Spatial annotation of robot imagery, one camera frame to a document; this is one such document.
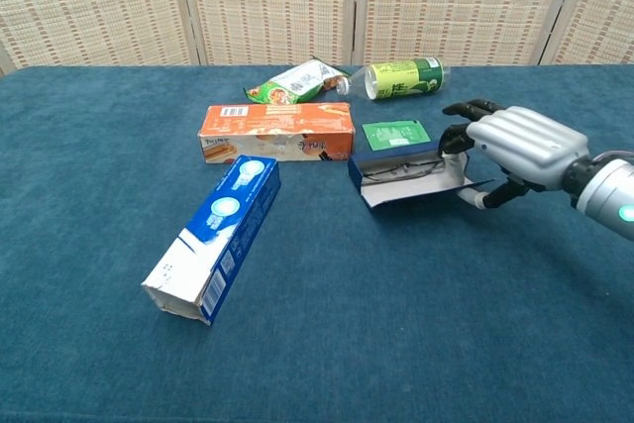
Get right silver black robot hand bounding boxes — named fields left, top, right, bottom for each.
left=438, top=99, right=590, bottom=210

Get blue cardboard box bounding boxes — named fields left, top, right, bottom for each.
left=347, top=141, right=495, bottom=211

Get wire-frame eyeglasses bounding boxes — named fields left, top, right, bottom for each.
left=364, top=158, right=447, bottom=182

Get orange cracker box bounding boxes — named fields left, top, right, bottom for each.
left=197, top=101, right=357, bottom=164

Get blue white toothpaste box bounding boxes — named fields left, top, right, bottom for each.
left=141, top=154, right=281, bottom=327

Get green sachet packet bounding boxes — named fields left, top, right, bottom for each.
left=362, top=119, right=433, bottom=152

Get woven bamboo screen panel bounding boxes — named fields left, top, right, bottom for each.
left=0, top=0, right=207, bottom=67
left=0, top=39, right=16, bottom=78
left=175, top=0, right=366, bottom=66
left=351, top=0, right=588, bottom=66
left=539, top=0, right=634, bottom=66

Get plastic bottle green label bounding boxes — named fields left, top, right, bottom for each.
left=335, top=56, right=453, bottom=102

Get green white snack bag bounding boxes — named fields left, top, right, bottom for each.
left=243, top=56, right=352, bottom=105

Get teal table cloth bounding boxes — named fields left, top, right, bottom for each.
left=0, top=64, right=634, bottom=423

